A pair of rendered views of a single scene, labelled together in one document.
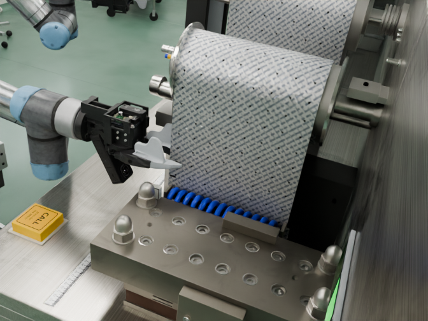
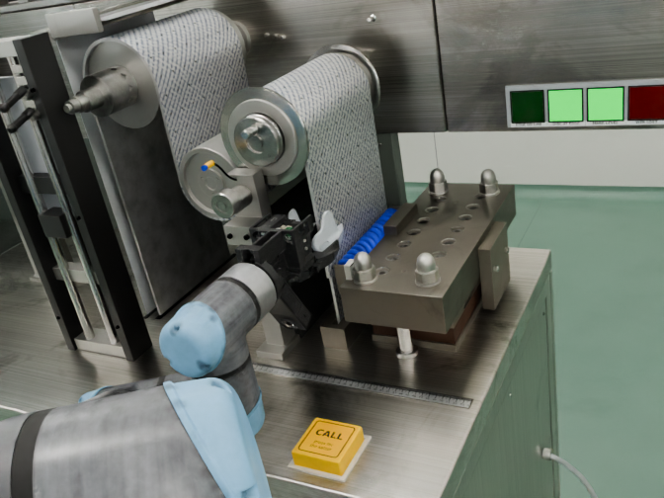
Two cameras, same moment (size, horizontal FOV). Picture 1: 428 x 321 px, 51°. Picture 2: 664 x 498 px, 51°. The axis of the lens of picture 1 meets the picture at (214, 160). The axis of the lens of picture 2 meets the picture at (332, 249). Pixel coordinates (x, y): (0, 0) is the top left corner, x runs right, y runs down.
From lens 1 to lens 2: 1.10 m
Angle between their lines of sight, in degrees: 65
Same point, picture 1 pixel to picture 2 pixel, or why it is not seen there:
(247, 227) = (406, 215)
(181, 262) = (454, 247)
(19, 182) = not seen: outside the picture
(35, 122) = (241, 333)
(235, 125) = (343, 144)
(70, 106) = (249, 272)
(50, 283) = (437, 411)
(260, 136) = (356, 140)
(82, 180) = not seen: hidden behind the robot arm
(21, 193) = not seen: outside the picture
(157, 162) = (338, 235)
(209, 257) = (444, 236)
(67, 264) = (402, 405)
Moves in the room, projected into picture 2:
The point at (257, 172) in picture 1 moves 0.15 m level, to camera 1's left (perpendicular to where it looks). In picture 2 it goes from (364, 178) to (351, 215)
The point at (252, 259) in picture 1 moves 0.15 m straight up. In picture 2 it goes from (440, 218) to (430, 133)
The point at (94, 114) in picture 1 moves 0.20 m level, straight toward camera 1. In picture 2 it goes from (273, 252) to (421, 219)
